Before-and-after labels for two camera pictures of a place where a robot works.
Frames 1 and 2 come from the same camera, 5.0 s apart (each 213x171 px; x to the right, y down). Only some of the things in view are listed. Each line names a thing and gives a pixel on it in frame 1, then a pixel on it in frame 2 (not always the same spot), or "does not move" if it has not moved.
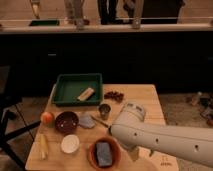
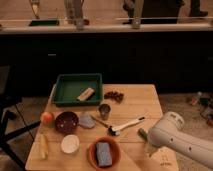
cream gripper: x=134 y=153 → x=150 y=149
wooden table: x=79 y=137 does not move
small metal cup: x=104 y=110 does not move
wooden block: x=86 y=94 does not move
